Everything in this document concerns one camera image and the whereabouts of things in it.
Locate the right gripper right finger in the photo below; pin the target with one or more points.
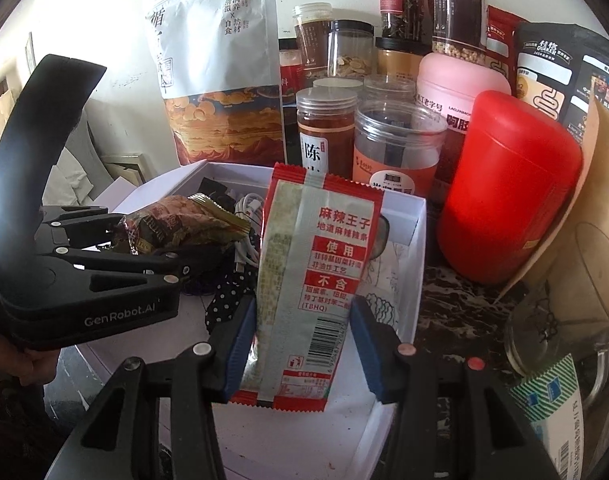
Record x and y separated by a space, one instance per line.
490 437

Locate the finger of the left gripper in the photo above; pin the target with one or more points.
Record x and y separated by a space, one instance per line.
107 260
76 226

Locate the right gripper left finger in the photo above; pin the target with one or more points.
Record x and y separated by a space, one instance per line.
118 437

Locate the green red snack bag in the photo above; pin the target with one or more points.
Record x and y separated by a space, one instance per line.
175 222

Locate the black white polka-dot scrunchie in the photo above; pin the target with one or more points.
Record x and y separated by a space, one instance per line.
230 291

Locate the black satin scrunchie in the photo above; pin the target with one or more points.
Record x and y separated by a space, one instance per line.
212 192

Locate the red spicy snack packet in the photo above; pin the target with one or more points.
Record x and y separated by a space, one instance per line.
317 234

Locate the white printed sachet pillow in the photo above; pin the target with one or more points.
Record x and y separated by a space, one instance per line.
380 281

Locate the person's left hand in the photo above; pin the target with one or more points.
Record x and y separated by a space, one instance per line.
29 366

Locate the green striped small box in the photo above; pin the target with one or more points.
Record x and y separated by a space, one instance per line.
552 403

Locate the white open gift box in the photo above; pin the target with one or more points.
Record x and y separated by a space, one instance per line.
345 440

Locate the kraft paper pouch bag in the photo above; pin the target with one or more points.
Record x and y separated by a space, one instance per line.
589 203

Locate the clear jar dried tangerine peel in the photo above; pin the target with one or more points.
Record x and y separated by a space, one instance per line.
325 118

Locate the white orange cloud pouch bag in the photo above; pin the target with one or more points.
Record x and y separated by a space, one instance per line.
218 67

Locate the clear jar orange label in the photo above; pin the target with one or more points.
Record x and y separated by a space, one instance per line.
397 146

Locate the red tea canister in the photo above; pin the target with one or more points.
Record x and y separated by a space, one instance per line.
517 169

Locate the jar with black lid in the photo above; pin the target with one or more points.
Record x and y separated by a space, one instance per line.
399 57

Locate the pink tea canister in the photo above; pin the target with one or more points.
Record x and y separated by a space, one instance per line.
449 86

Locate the black oatmeal bag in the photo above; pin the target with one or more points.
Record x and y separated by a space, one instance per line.
560 67

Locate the tall jar dark label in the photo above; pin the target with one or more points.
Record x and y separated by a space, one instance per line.
459 29

